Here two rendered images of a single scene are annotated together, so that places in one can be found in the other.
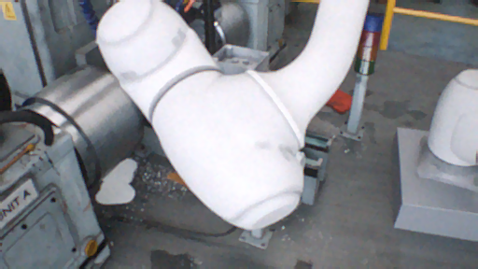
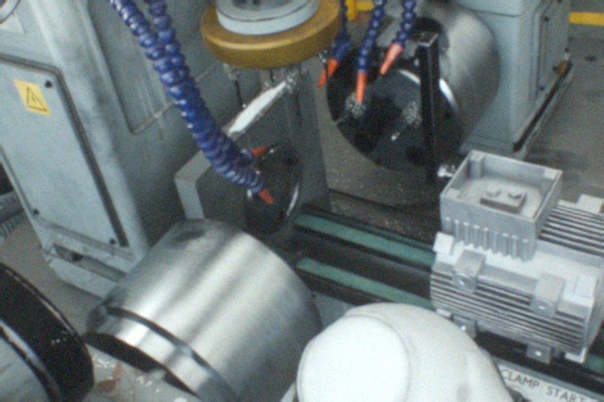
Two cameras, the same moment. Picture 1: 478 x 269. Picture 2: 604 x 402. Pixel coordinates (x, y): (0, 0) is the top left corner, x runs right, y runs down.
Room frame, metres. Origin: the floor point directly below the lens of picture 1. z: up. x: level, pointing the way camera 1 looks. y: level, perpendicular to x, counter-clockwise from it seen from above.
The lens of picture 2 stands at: (0.14, 0.07, 1.80)
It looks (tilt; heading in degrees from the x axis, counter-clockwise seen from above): 40 degrees down; 13
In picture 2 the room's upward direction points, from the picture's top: 11 degrees counter-clockwise
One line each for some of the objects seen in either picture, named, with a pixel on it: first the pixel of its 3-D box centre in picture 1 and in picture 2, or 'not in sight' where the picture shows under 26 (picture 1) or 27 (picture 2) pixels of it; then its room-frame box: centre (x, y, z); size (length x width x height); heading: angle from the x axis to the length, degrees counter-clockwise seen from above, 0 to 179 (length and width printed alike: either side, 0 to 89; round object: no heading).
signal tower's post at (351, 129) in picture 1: (362, 76); not in sight; (1.07, -0.38, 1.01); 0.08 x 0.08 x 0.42; 64
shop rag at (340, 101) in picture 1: (336, 98); not in sight; (1.27, -0.37, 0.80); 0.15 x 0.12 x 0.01; 40
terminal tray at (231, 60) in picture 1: (239, 68); (500, 205); (0.92, -0.01, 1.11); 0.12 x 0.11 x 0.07; 65
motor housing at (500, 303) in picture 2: not in sight; (528, 265); (0.90, -0.04, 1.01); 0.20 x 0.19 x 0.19; 65
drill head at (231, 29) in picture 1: (209, 30); (421, 76); (1.33, 0.09, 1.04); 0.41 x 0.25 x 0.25; 154
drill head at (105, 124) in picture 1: (65, 140); (177, 368); (0.71, 0.39, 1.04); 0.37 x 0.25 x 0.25; 154
